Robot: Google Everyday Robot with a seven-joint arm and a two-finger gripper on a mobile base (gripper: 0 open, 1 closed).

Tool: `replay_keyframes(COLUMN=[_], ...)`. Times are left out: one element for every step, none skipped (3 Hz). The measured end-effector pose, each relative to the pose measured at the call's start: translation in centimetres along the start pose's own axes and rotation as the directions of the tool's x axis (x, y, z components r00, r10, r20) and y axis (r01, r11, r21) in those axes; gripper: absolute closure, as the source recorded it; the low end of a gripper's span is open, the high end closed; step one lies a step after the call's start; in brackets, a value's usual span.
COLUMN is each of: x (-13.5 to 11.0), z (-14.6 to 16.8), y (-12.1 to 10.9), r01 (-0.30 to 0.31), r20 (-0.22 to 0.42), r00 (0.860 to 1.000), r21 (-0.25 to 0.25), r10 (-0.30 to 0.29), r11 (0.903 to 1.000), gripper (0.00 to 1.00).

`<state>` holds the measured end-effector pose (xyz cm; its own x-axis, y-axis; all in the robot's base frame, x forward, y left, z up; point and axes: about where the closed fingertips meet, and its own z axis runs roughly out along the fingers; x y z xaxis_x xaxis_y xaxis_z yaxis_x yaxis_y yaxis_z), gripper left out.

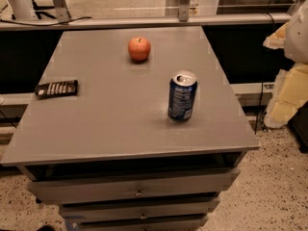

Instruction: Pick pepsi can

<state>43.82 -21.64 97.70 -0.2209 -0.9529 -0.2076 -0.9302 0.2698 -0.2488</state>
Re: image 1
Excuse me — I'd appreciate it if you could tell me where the grey drawer cabinet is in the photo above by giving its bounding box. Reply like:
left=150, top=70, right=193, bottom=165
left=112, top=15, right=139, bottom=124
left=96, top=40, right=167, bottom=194
left=0, top=26, right=261, bottom=231

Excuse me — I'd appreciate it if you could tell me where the middle grey drawer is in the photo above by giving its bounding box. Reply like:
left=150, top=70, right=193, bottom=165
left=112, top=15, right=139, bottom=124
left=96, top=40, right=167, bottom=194
left=60, top=194, right=219, bottom=223

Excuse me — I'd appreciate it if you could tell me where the dark snack bar packet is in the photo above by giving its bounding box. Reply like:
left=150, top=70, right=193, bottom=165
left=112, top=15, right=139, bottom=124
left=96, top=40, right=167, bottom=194
left=35, top=80, right=78, bottom=99

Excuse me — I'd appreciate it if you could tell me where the bottom grey drawer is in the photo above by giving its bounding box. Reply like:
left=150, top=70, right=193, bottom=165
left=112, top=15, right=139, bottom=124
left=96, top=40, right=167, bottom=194
left=65, top=215, right=208, bottom=231

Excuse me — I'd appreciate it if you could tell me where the blue pepsi can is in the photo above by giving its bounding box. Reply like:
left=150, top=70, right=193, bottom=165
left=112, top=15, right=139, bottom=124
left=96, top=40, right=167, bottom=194
left=167, top=70, right=198, bottom=121

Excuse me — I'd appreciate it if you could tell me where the red apple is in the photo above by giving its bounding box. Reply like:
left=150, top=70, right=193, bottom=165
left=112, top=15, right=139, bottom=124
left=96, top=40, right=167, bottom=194
left=127, top=37, right=151, bottom=62

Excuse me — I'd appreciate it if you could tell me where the grey drawer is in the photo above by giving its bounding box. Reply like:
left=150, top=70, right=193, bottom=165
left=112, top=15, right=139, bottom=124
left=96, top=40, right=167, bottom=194
left=65, top=215, right=208, bottom=231
left=28, top=167, right=240, bottom=204
left=60, top=194, right=219, bottom=223

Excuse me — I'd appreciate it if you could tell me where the grey metal rail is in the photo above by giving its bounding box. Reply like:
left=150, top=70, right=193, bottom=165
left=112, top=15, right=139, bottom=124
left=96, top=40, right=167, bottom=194
left=0, top=13, right=291, bottom=31

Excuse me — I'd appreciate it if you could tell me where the top grey drawer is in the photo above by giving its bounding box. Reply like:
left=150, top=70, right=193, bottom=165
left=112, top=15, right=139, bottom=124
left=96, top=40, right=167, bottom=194
left=28, top=167, right=240, bottom=204

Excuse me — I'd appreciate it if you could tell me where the black cable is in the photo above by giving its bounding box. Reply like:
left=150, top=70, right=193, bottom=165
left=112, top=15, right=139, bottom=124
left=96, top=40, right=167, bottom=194
left=0, top=15, right=93, bottom=27

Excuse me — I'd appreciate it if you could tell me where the metal bracket post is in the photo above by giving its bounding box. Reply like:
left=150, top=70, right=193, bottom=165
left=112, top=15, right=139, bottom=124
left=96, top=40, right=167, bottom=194
left=178, top=0, right=191, bottom=22

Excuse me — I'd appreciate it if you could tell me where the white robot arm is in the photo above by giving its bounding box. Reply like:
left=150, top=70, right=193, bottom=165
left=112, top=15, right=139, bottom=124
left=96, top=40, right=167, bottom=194
left=284, top=0, right=308, bottom=64

